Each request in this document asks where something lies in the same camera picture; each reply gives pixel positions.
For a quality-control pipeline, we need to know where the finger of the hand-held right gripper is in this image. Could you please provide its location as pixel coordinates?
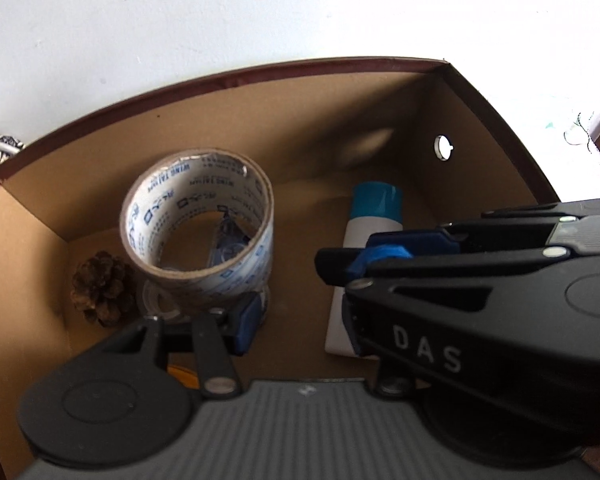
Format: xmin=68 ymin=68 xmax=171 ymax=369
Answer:
xmin=365 ymin=202 xmax=589 ymax=262
xmin=314 ymin=245 xmax=584 ymax=334

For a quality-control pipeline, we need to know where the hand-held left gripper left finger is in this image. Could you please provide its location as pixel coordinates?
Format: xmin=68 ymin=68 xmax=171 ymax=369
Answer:
xmin=96 ymin=292 xmax=262 ymax=401

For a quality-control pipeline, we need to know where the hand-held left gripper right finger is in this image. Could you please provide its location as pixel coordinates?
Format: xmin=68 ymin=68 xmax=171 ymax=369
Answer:
xmin=341 ymin=302 xmax=421 ymax=400

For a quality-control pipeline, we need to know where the white tube with teal cap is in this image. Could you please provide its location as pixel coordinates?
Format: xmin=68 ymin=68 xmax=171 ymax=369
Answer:
xmin=324 ymin=181 xmax=405 ymax=359

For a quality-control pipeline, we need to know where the printed packing tape roll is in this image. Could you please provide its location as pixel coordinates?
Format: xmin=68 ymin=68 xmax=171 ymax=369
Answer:
xmin=119 ymin=147 xmax=276 ymax=317

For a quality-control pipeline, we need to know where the brown cardboard shoe box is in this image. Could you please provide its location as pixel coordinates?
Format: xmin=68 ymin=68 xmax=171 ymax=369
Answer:
xmin=0 ymin=57 xmax=563 ymax=480

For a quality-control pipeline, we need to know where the clear blue correction tape dispenser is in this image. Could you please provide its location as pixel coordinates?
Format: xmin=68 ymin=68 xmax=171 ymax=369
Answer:
xmin=207 ymin=214 xmax=254 ymax=269

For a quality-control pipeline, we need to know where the small orange object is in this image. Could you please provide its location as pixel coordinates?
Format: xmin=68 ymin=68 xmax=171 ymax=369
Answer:
xmin=167 ymin=365 xmax=201 ymax=391

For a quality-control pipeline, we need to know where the small clear tape roll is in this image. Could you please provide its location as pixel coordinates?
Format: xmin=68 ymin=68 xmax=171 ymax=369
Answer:
xmin=139 ymin=280 xmax=182 ymax=319

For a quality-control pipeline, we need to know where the brown pine cone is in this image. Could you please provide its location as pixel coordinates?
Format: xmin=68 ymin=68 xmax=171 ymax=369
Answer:
xmin=70 ymin=251 xmax=139 ymax=329

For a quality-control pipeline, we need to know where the pale printed bedsheet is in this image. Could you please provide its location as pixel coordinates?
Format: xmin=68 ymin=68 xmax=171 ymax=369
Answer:
xmin=545 ymin=105 xmax=600 ymax=202

